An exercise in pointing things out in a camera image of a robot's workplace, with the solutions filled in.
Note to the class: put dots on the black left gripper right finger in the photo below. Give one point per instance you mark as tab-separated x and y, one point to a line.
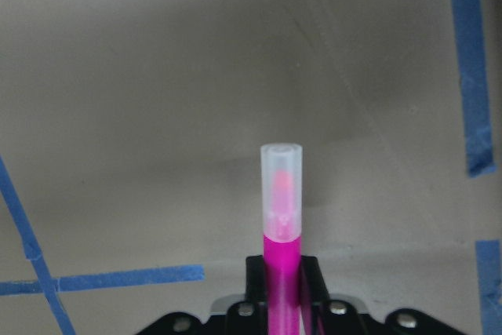
324	312

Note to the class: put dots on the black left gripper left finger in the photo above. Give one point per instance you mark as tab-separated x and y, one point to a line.
243	313

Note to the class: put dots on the pink pen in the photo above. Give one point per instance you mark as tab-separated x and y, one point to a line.
281	182

